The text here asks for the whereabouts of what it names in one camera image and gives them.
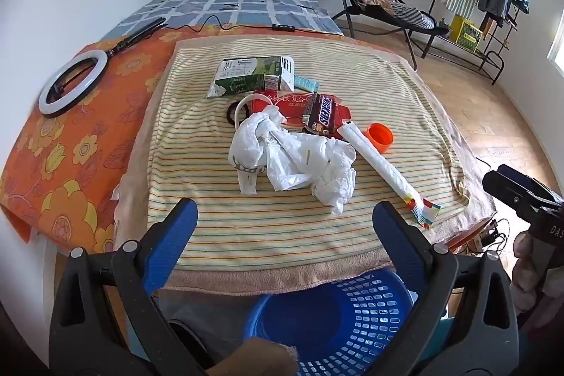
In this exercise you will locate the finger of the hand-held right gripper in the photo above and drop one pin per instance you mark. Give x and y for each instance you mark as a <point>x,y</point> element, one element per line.
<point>506,193</point>
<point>528,182</point>

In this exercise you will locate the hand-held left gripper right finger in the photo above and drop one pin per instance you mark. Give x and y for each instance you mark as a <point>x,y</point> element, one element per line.
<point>398,244</point>

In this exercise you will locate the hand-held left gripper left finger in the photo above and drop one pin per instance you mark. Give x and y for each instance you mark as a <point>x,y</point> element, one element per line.
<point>169,244</point>

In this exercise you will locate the long white wrapper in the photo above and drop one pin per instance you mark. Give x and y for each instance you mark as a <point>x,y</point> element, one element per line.
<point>383,166</point>

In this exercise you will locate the white tissue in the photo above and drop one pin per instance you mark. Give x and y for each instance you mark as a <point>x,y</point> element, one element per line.
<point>337,177</point>

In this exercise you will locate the white paper cup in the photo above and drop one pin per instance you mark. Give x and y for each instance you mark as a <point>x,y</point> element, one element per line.
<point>248,180</point>

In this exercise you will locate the blue plastic basket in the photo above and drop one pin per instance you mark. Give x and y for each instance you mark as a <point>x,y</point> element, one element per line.
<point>335,323</point>

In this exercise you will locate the orange plastic cap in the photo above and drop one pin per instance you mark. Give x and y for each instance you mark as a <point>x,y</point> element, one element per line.
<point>380,138</point>

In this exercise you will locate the white plastic bag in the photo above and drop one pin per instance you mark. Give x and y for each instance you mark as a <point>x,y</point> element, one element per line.
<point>282,147</point>

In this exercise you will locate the brown chocolate bar wrapper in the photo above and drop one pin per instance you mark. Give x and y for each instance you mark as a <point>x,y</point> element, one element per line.
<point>324,114</point>

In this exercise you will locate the small teal tube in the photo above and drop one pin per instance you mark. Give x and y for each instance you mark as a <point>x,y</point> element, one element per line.
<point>306,83</point>

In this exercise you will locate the person's right hand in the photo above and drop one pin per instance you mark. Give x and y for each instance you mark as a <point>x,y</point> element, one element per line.
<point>526,274</point>

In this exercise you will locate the beige terry towel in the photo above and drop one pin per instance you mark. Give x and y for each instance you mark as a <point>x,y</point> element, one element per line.
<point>246,281</point>

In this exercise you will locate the striped cream towel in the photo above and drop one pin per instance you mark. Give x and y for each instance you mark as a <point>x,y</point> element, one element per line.
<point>264,226</point>

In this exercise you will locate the black metal clothes rack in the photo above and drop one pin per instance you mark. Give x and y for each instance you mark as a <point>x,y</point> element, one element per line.
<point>489,59</point>

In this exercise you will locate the orange floral cloth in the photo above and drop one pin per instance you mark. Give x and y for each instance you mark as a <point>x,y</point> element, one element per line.
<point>66,164</point>

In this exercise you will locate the window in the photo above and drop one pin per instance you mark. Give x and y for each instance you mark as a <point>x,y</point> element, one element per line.
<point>557,50</point>

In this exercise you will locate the black tape roll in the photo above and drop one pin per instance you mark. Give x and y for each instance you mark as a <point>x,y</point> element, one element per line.
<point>232,111</point>

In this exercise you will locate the yellow crate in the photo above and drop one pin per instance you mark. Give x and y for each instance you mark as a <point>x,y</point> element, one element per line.
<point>466,33</point>

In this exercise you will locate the red cardboard box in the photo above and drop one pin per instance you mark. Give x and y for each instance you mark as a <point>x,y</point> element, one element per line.
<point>291,105</point>

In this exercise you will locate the green milk carton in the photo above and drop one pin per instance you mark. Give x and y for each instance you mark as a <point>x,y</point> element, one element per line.
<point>251,76</point>

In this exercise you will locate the black white striped garment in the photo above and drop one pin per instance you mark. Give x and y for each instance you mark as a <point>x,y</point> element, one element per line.
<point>407,15</point>

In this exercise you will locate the blue plaid bedsheet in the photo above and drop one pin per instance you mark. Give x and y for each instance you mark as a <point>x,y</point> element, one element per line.
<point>246,6</point>

